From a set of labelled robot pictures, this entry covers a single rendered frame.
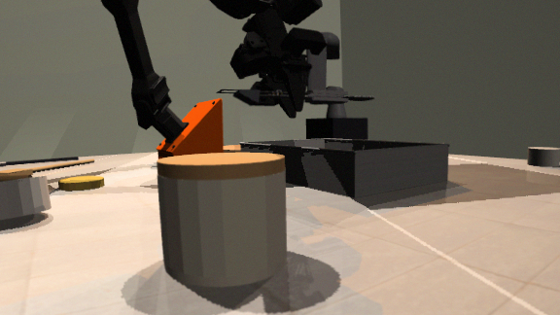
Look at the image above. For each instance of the yellow flat disc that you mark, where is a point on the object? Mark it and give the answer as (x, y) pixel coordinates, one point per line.
(81, 183)

